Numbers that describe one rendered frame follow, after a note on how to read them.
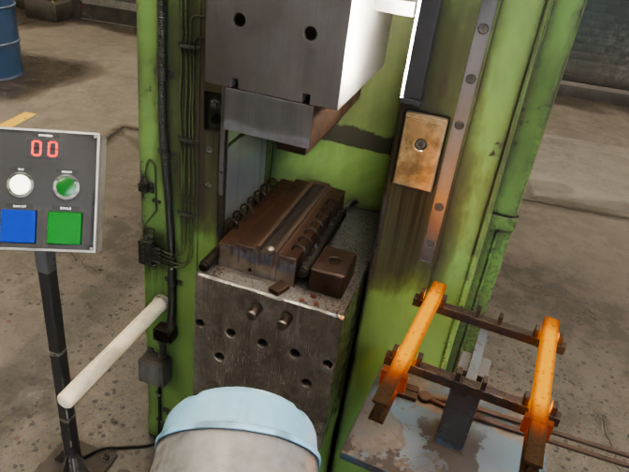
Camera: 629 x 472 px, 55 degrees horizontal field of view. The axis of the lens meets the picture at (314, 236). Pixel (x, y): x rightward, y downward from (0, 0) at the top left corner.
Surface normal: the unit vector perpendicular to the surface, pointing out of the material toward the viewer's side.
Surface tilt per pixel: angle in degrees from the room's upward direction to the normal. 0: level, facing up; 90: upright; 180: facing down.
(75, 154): 60
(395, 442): 0
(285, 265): 90
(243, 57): 90
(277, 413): 27
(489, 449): 0
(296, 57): 90
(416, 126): 90
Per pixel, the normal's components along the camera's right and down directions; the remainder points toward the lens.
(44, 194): 0.15, 0.02
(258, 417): 0.33, -0.84
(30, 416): 0.11, -0.86
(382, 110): -0.32, 0.45
